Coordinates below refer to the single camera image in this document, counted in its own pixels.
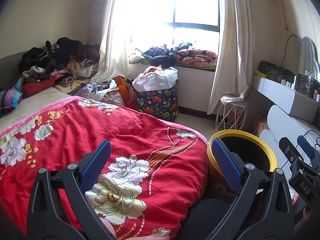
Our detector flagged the cream curtain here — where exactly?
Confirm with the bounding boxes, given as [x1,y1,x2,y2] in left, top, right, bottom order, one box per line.
[91,0,130,83]
[207,0,254,114]

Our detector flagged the orange bag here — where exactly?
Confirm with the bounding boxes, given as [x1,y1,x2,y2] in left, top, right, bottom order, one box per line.
[113,76,130,106]

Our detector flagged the floral pink fabric bag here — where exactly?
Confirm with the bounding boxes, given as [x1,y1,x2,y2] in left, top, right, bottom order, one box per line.
[100,88,125,106]

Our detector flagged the red floral blanket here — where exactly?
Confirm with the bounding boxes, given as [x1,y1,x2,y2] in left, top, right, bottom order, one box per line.
[1,98,208,239]

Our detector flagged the white wire side table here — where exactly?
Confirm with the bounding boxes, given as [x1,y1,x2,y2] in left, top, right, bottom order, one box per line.
[215,101,248,132]

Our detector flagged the cream right curtain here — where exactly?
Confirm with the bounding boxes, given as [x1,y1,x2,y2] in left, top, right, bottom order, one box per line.
[207,0,254,114]

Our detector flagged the pile of dark clothes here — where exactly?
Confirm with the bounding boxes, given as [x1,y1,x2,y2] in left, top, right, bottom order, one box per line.
[18,37,100,98]

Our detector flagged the cream left curtain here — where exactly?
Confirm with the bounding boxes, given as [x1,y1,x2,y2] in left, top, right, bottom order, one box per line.
[91,0,130,83]

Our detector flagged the black cable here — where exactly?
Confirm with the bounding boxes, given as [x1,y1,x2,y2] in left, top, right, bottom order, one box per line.
[301,129,320,145]

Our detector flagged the orange patterned folded blanket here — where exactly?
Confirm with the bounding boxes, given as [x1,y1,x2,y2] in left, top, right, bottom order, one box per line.
[176,48,217,68]

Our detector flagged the yellow rimmed trash bin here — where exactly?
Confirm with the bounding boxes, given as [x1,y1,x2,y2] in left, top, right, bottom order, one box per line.
[207,129,277,177]

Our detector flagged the left hand painted nails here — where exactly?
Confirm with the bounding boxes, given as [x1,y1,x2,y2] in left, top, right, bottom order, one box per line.
[100,217,172,240]

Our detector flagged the dinosaur print laundry basket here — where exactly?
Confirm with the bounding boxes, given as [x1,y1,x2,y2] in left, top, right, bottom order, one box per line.
[133,80,179,122]

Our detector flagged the dark blue jacket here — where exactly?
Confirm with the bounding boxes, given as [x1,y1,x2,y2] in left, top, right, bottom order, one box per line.
[142,42,193,69]

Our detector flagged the arched vanity mirror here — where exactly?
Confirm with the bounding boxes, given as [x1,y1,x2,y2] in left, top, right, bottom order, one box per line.
[298,36,319,81]

